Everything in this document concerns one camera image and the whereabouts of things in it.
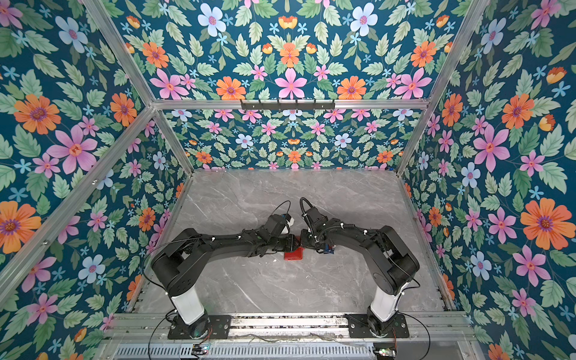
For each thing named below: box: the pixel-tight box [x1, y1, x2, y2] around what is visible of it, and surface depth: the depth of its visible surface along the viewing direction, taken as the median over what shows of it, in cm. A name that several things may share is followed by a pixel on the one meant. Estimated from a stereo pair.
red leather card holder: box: [283, 246, 305, 261], surface depth 90 cm
